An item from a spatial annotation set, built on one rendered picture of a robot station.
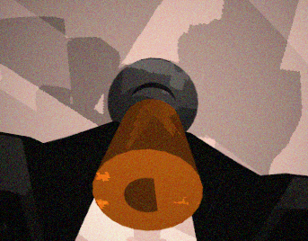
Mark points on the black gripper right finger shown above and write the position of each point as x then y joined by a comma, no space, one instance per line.
237,204

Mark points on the orange knob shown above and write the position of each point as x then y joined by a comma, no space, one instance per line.
148,179

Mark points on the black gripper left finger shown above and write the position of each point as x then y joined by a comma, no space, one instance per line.
54,180

